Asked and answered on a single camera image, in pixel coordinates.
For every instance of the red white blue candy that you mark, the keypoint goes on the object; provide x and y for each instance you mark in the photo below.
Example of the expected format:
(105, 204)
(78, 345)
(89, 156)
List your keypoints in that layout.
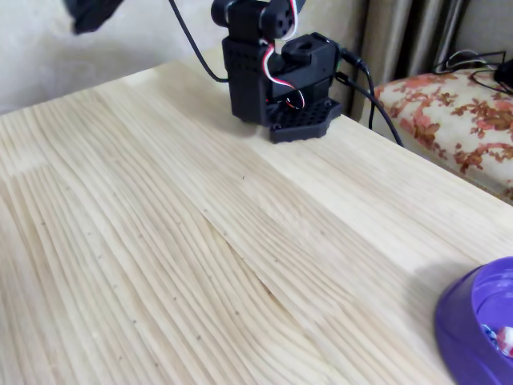
(503, 339)

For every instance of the beige curtain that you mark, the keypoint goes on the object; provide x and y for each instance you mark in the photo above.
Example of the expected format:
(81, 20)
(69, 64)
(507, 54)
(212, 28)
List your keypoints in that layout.
(384, 32)

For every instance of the black robot arm with base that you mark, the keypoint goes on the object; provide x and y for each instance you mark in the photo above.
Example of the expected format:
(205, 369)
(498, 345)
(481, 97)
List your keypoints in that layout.
(248, 84)

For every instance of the purple plastic bowl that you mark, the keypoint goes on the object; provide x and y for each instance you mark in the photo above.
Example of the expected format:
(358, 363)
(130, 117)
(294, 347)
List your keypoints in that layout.
(457, 329)

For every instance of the floral upholstered seat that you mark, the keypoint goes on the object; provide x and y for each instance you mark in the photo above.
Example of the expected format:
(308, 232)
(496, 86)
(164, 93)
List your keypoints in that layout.
(449, 116)

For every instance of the small black object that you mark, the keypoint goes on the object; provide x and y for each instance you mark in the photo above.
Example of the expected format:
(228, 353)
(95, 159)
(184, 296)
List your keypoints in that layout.
(506, 76)

